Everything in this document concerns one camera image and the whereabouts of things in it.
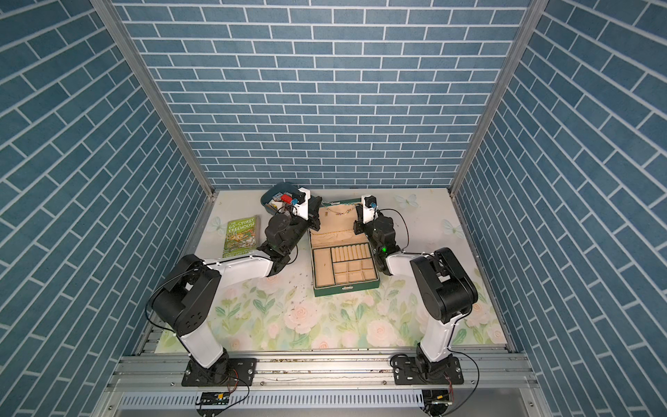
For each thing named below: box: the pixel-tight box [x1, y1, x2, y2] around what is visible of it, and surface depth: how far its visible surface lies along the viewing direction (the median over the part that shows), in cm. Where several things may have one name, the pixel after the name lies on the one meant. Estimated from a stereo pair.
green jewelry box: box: [308, 198, 381, 298], surface depth 93 cm
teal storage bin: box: [260, 182, 303, 216], surface depth 117 cm
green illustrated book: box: [222, 215, 261, 259], surface depth 104 cm
